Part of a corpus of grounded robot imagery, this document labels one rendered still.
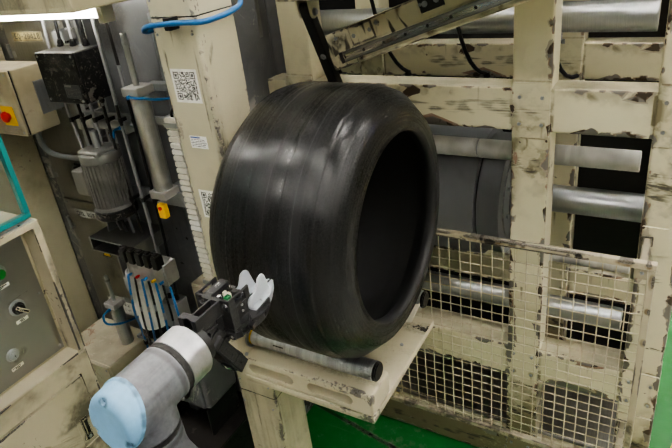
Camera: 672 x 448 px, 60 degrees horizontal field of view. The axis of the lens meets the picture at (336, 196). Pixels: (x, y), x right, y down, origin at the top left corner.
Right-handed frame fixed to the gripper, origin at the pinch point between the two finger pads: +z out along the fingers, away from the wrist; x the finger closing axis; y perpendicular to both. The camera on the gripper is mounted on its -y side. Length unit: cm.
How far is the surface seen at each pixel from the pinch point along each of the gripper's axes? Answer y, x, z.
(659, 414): -122, -70, 121
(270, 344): -30.1, 15.8, 14.6
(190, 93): 28.5, 30.8, 22.6
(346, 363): -29.4, -4.7, 15.1
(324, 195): 15.8, -9.3, 8.8
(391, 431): -121, 18, 74
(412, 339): -41, -10, 40
